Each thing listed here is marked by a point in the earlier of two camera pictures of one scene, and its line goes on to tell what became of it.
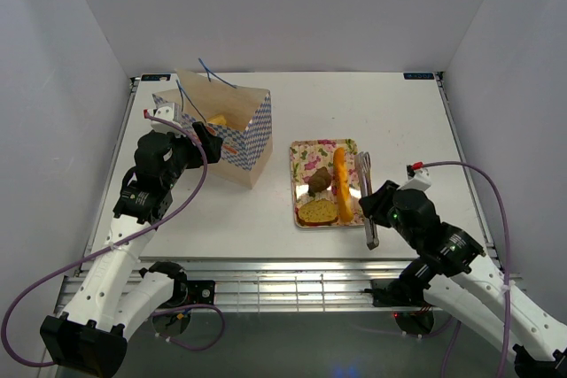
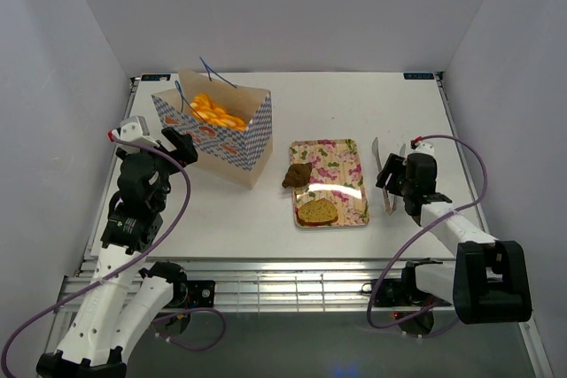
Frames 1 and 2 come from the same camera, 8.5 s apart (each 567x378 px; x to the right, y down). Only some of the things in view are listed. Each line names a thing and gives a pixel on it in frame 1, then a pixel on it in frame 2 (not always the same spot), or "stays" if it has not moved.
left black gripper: (211, 143) to (185, 152)
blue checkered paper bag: (239, 114) stays
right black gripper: (374, 204) to (394, 165)
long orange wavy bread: (344, 197) to (204, 107)
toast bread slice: (318, 212) stays
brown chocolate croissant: (319, 181) to (297, 175)
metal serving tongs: (364, 181) to (377, 157)
